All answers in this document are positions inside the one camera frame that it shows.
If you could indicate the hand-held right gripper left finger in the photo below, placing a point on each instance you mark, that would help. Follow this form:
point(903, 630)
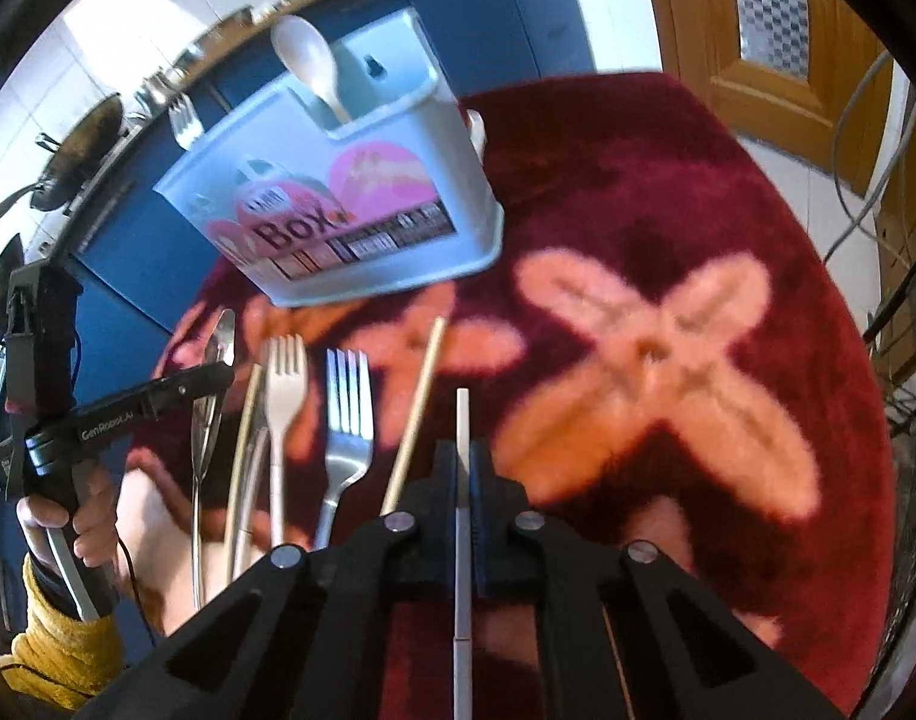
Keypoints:
point(447, 480)

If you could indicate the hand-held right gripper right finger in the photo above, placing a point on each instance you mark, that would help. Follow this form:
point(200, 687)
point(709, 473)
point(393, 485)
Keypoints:
point(482, 480)

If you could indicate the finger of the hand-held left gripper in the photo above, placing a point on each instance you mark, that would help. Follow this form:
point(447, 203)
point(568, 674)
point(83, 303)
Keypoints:
point(192, 386)

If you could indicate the metal spoon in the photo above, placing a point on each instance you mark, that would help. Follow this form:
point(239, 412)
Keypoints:
point(219, 337)

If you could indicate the beige chopstick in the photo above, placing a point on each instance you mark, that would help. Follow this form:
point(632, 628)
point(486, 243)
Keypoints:
point(249, 405)

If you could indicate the white chopstick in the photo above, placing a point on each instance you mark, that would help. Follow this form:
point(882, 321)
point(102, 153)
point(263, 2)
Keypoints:
point(462, 420)

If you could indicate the white plastic fork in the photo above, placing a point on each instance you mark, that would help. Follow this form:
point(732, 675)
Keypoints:
point(284, 390)

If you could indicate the wooden chopstick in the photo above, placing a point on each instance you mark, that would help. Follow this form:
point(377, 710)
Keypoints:
point(420, 390)

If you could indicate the light blue utensil box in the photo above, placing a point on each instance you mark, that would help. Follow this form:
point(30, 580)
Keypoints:
point(398, 165)

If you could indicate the person's left forearm yellow sleeve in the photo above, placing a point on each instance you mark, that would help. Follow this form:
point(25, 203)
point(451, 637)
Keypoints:
point(60, 652)

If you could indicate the person's left hand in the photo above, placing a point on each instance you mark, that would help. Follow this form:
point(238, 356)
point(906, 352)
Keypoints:
point(94, 532)

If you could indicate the black wok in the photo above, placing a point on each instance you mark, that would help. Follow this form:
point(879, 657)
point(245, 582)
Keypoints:
point(83, 142)

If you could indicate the metal pot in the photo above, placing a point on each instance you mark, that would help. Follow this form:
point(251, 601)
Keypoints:
point(158, 86)

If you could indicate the red floral blanket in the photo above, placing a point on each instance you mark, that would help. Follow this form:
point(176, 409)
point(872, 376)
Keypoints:
point(653, 202)

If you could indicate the white plastic spoon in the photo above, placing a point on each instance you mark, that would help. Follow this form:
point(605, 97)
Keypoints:
point(300, 45)

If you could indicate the wooden door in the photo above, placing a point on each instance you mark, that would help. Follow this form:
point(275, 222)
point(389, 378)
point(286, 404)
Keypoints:
point(698, 30)

